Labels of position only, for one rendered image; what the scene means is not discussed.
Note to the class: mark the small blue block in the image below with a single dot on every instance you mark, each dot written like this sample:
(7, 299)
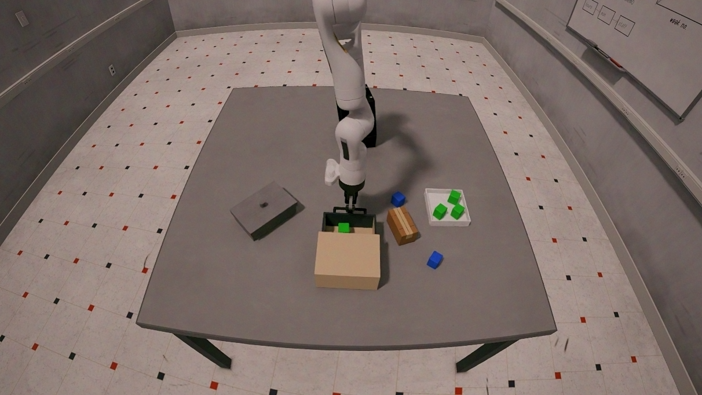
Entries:
(398, 199)
(434, 259)

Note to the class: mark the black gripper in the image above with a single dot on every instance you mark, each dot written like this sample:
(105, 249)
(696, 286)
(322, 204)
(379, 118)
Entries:
(351, 194)

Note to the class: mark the brown cardboard box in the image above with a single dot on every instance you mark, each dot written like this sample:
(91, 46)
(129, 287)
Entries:
(401, 225)

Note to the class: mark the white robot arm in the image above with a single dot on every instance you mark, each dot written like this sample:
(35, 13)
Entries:
(340, 20)

